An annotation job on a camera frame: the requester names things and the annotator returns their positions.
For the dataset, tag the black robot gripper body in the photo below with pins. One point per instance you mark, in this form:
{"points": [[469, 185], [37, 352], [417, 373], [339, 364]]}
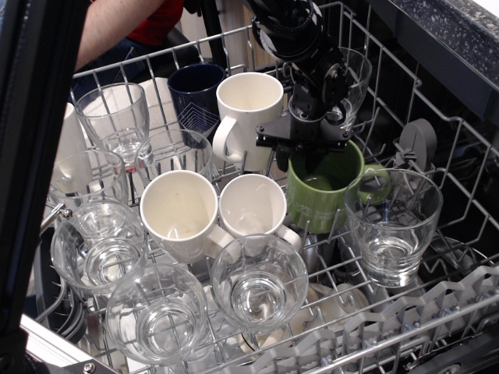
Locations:
{"points": [[308, 125]]}

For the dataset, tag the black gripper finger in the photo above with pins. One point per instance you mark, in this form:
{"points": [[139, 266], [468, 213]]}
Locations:
{"points": [[312, 159], [282, 155]]}

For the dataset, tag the green ceramic mug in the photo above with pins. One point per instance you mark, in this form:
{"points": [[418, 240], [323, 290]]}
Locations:
{"points": [[316, 202]]}

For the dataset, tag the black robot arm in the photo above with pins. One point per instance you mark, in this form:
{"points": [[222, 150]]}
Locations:
{"points": [[293, 32]]}

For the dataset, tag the person forearm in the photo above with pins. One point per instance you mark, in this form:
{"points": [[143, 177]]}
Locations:
{"points": [[109, 22]]}

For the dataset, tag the small white mug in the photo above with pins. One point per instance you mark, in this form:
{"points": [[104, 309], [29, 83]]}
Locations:
{"points": [[255, 204]]}

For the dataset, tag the tall white mug centre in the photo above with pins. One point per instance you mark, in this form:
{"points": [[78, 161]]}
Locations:
{"points": [[246, 100]]}

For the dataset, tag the tall white mug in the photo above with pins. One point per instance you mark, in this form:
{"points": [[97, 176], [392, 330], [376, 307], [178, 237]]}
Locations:
{"points": [[246, 100], [72, 132]]}

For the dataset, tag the wide white mug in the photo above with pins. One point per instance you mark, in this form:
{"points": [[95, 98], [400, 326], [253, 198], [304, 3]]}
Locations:
{"points": [[180, 212]]}

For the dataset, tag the tall white mug left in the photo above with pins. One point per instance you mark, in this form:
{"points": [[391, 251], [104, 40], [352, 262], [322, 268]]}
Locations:
{"points": [[72, 132]]}

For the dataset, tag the clear glass back right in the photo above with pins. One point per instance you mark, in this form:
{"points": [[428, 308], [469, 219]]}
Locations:
{"points": [[358, 73]]}

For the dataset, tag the clear glass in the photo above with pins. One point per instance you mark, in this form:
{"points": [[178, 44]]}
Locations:
{"points": [[157, 314], [107, 181], [98, 245], [259, 282], [358, 73], [116, 118], [172, 150], [392, 216]]}

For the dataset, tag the grey plastic rack clip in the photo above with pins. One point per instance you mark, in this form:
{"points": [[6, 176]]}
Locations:
{"points": [[417, 143]]}

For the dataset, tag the dark blue cup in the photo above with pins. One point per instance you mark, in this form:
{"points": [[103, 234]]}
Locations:
{"points": [[193, 92]]}

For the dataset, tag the clear glass middle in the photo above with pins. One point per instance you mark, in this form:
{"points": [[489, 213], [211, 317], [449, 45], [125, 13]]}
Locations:
{"points": [[172, 150]]}

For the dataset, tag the clear glass front centre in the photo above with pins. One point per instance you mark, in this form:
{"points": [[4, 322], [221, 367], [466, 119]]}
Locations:
{"points": [[259, 282]]}

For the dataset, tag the clear glass back left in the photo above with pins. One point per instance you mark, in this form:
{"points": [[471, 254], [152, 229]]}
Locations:
{"points": [[116, 118]]}

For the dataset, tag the grey plastic tine row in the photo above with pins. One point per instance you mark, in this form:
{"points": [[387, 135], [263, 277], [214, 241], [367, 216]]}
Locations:
{"points": [[369, 339]]}

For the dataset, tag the clear glass left rear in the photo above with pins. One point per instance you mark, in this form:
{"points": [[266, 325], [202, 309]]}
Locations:
{"points": [[107, 181]]}

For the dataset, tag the clear glass front left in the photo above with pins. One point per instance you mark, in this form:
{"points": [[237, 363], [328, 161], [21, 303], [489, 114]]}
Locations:
{"points": [[157, 314]]}

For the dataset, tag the black clamp with metal screw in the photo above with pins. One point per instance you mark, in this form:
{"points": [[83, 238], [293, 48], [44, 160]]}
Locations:
{"points": [[57, 215]]}

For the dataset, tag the grey wire dishwasher rack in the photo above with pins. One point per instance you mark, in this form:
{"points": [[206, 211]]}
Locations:
{"points": [[431, 106]]}

